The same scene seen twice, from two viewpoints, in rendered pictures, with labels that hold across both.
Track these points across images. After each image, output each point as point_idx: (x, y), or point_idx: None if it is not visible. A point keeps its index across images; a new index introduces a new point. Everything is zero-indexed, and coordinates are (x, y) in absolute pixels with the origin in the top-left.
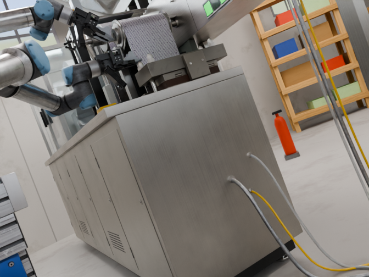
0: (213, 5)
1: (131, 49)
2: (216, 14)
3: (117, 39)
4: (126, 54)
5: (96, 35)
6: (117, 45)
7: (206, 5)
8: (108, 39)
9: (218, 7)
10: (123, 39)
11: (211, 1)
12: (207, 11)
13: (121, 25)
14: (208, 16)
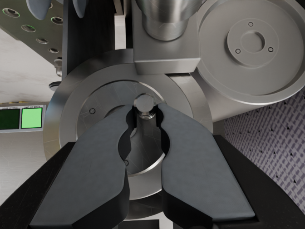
0: (14, 116)
1: (63, 38)
2: (21, 103)
3: (88, 97)
4: (74, 7)
5: (162, 188)
6: (177, 87)
7: (32, 124)
8: (122, 109)
9: (6, 107)
10: (75, 87)
11: (17, 124)
12: (36, 115)
13: (45, 156)
14: (39, 107)
